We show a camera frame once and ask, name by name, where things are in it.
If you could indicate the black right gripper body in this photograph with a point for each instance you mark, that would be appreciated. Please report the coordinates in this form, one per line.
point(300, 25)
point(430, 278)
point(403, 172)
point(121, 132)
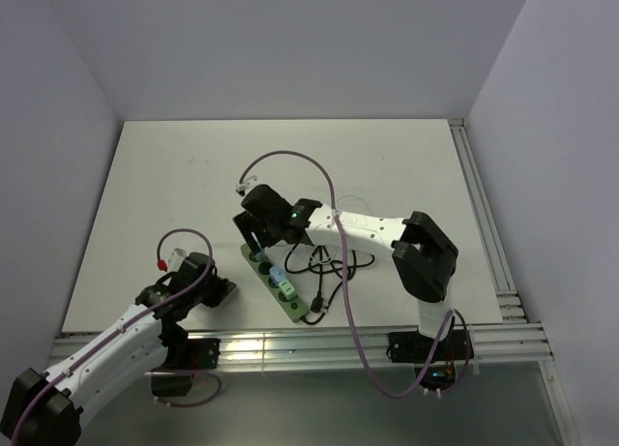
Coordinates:
point(266, 231)

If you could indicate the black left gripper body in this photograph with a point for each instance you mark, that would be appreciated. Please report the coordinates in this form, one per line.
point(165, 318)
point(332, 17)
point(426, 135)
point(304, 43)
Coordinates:
point(212, 292)

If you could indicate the blue charger cube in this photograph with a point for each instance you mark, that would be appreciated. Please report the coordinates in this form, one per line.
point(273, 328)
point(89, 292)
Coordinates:
point(277, 275)

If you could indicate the green two-port charger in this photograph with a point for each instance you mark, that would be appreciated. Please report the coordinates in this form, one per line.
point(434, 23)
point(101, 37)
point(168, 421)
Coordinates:
point(287, 291)

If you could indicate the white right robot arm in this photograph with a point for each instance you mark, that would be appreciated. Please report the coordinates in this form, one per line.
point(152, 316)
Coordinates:
point(424, 257)

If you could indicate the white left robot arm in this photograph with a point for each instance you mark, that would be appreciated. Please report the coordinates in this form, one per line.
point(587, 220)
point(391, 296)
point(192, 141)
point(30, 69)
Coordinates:
point(54, 406)

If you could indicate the green power strip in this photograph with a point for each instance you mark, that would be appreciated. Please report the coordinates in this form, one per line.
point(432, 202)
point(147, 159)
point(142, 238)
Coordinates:
point(297, 308)

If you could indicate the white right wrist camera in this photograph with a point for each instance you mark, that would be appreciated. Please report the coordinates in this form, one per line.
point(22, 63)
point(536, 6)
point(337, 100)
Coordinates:
point(244, 187)

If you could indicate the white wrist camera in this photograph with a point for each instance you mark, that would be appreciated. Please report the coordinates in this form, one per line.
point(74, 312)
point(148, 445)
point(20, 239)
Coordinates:
point(176, 259)
point(244, 187)

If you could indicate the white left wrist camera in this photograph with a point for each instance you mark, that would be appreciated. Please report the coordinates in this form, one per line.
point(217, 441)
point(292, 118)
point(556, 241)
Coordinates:
point(176, 259)

